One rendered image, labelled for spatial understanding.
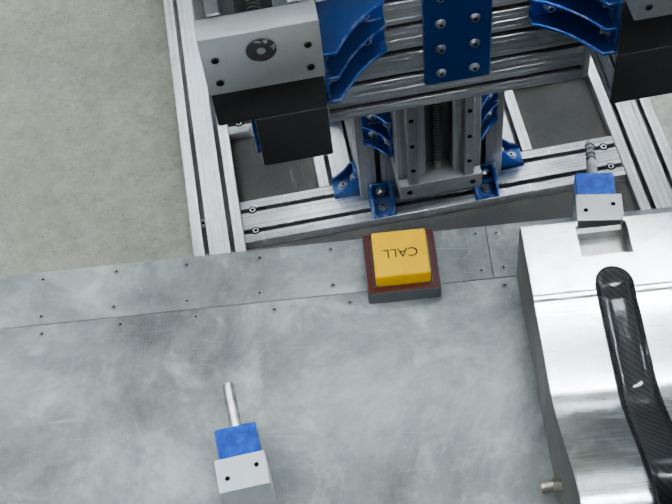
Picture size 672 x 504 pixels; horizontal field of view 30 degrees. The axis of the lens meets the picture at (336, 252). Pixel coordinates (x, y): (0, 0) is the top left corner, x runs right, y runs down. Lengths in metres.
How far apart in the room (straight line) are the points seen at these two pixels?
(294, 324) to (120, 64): 1.50
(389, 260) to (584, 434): 0.31
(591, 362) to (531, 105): 1.14
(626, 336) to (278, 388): 0.36
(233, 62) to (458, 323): 0.38
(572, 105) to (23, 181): 1.11
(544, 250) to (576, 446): 0.23
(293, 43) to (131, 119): 1.31
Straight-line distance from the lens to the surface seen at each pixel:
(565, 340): 1.26
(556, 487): 1.23
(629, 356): 1.26
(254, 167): 2.27
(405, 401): 1.32
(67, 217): 2.55
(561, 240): 1.32
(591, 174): 1.43
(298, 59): 1.42
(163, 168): 2.58
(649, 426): 1.21
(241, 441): 1.26
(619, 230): 1.35
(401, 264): 1.36
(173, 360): 1.37
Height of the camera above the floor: 1.96
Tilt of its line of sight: 55 degrees down
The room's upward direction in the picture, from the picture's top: 8 degrees counter-clockwise
